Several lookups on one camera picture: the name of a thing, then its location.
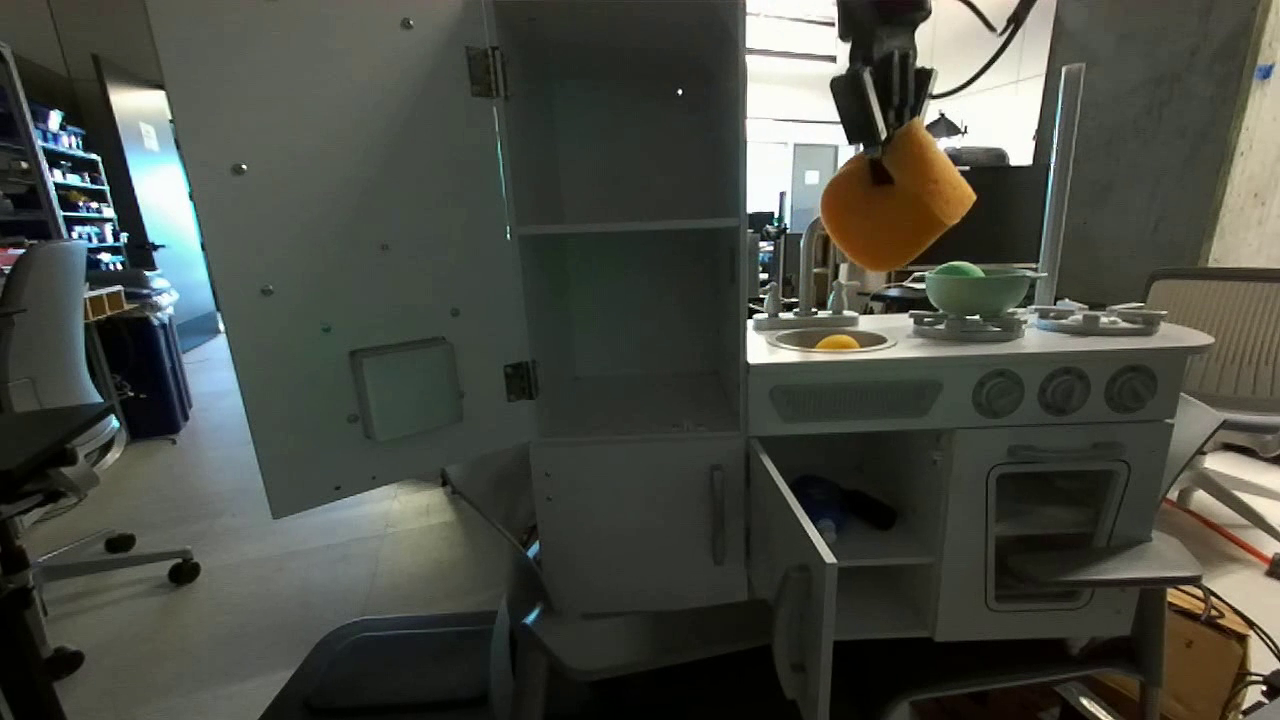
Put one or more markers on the green toy ball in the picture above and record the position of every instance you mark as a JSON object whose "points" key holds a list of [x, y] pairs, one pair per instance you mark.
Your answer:
{"points": [[963, 268]]}

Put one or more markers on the grey toy faucet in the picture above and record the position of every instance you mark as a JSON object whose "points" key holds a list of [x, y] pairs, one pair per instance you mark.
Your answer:
{"points": [[809, 285]]}

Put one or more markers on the black suitcase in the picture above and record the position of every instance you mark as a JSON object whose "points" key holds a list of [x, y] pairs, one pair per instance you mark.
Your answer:
{"points": [[146, 372]]}

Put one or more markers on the blue object in cupboard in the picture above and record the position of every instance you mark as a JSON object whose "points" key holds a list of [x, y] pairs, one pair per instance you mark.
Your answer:
{"points": [[842, 505]]}

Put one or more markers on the grey upright pole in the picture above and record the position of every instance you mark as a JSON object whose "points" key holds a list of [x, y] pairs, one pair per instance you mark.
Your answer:
{"points": [[1060, 175]]}

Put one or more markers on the grey toy burner grate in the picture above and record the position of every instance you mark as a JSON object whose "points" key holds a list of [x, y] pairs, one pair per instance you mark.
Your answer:
{"points": [[966, 330], [1106, 320]]}

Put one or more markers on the green toy bowl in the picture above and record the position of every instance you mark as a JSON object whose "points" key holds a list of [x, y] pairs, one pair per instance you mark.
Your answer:
{"points": [[982, 298]]}

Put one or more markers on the grey base platform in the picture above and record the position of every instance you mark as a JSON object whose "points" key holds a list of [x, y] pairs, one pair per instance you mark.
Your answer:
{"points": [[401, 667]]}

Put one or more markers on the white lower cabinet door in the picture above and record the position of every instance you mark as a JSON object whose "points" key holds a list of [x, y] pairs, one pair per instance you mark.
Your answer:
{"points": [[626, 534]]}

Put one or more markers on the brown cardboard box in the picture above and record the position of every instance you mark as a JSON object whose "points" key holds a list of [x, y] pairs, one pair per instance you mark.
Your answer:
{"points": [[1202, 655]]}

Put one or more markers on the large black monitor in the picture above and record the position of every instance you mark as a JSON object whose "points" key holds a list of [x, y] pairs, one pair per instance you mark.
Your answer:
{"points": [[1006, 204]]}

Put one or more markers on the yellow-orange toy cheese block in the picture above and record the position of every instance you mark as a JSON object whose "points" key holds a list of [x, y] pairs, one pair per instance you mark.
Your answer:
{"points": [[903, 214]]}

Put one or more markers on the grey round stove knob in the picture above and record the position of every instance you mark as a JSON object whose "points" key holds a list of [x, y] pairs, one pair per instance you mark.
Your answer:
{"points": [[1128, 390], [997, 393], [1067, 390]]}

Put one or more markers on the grey office chair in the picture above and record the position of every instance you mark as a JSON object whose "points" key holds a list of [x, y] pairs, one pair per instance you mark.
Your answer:
{"points": [[46, 345]]}

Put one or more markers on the grey mesh chair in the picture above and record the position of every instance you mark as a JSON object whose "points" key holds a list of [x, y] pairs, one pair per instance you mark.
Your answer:
{"points": [[1224, 341]]}

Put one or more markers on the storage shelf rack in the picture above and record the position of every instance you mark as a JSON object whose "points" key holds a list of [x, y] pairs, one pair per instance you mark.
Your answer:
{"points": [[63, 185]]}

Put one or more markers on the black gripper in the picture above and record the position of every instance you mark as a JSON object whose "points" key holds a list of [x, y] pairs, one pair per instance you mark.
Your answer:
{"points": [[881, 39]]}

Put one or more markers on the white toy kitchen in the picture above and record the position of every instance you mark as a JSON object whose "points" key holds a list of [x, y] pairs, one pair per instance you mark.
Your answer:
{"points": [[626, 133]]}

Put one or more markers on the grey flat panel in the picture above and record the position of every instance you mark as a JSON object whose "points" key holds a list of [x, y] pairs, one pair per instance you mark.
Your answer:
{"points": [[1134, 562]]}

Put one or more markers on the small white cupboard door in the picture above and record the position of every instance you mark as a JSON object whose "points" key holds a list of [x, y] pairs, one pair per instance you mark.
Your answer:
{"points": [[801, 575]]}

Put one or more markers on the white toy oven door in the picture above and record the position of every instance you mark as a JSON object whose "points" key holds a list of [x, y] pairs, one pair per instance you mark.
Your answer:
{"points": [[966, 534]]}

